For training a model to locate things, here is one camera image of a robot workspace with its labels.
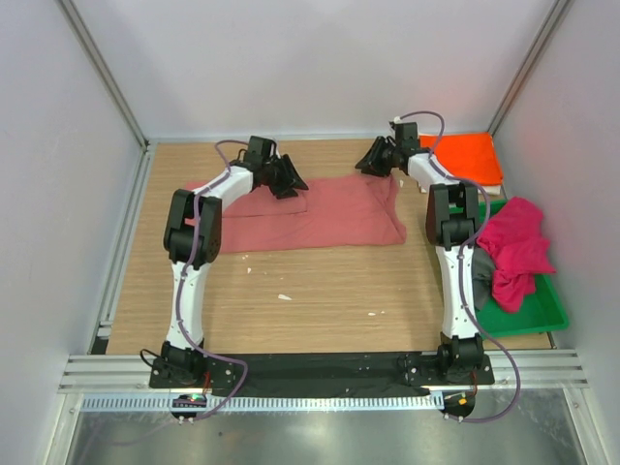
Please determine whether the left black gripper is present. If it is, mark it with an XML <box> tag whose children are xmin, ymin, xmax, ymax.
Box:
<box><xmin>262</xmin><ymin>155</ymin><xmax>307</xmax><ymax>200</ymax></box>

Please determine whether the salmon pink t shirt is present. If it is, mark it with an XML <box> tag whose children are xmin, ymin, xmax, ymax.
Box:
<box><xmin>186</xmin><ymin>174</ymin><xmax>408</xmax><ymax>256</ymax></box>

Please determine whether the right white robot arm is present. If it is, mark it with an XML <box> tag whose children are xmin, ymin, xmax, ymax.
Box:
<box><xmin>356</xmin><ymin>117</ymin><xmax>494</xmax><ymax>385</ymax></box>

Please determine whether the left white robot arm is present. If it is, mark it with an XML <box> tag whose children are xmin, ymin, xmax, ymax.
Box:
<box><xmin>149</xmin><ymin>136</ymin><xmax>308</xmax><ymax>388</ymax></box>

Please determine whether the folded orange t shirt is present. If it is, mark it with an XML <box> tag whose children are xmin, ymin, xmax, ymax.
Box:
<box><xmin>435</xmin><ymin>133</ymin><xmax>503</xmax><ymax>187</ymax></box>

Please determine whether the grey t shirt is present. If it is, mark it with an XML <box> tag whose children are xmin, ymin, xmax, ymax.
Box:
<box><xmin>472</xmin><ymin>247</ymin><xmax>496</xmax><ymax>310</ymax></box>

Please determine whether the magenta t shirt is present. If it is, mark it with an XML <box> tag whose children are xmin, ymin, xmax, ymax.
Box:
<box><xmin>477</xmin><ymin>197</ymin><xmax>556</xmax><ymax>314</ymax></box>

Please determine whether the green plastic bin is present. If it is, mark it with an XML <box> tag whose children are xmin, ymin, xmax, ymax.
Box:
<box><xmin>476</xmin><ymin>201</ymin><xmax>569</xmax><ymax>338</ymax></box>

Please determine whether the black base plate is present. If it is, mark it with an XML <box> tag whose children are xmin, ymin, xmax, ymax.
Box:
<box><xmin>149</xmin><ymin>352</ymin><xmax>495</xmax><ymax>399</ymax></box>

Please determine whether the slotted cable duct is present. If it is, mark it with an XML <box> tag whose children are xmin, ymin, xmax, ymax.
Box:
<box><xmin>80</xmin><ymin>392</ymin><xmax>444</xmax><ymax>413</ymax></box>

